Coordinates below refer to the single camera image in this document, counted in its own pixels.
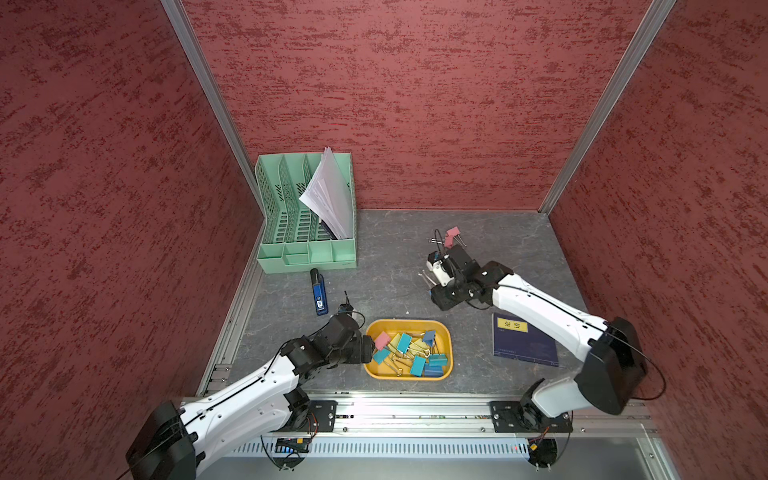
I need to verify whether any teal binder clip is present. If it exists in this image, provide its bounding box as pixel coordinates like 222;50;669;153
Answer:
372;349;391;364
410;356;426;377
396;333;413;355
427;354;449;367

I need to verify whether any pink binder clip top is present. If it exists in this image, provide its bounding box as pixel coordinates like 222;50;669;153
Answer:
444;227;466;249

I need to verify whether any yellow plastic storage box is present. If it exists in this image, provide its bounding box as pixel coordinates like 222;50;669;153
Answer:
365;319;454;382

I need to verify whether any blue binder clip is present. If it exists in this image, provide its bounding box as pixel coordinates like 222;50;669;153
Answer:
421;330;436;347
422;364;445;378

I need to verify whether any pale yellow binder clip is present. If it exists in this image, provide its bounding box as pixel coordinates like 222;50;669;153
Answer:
409;338;431;358

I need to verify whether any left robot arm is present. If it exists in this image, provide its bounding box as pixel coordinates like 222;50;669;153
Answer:
125;309;374;479

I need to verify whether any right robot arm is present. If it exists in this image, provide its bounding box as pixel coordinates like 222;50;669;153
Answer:
426;245;648;433

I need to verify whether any blue black stapler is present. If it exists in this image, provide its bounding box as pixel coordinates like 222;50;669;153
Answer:
310;268;329;316

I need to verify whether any dark blue notebook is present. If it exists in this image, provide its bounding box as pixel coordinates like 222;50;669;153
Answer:
492;313;559;367

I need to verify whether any green file organizer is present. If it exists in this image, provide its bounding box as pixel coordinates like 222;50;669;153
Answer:
254;152;357;274

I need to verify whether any white paper stack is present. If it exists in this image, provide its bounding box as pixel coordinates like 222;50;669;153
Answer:
299;147;356;240

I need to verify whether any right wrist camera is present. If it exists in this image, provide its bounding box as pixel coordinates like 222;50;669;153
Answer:
426;251;453;286

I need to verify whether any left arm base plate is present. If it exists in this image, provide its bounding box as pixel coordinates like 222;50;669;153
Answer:
281;400;338;435

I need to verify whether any aluminium front rail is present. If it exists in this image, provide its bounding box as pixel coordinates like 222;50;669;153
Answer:
310;391;660;439

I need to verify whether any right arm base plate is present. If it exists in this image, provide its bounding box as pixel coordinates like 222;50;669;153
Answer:
488;401;573;434

